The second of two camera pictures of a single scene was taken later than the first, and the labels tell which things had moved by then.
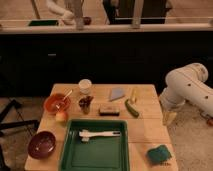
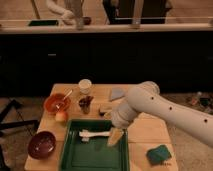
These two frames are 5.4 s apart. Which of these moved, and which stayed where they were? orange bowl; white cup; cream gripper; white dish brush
Moved: cream gripper
Stayed: white dish brush; orange bowl; white cup
